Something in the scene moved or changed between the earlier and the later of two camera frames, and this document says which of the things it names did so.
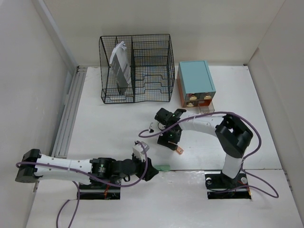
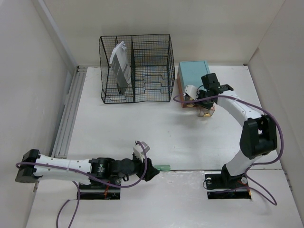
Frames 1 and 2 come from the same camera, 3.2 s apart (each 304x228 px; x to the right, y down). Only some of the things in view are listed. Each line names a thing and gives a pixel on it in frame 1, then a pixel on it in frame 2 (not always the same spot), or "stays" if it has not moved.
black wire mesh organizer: [151, 61] stays
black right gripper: [164, 141] to [208, 106]
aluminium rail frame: [70, 113] stays
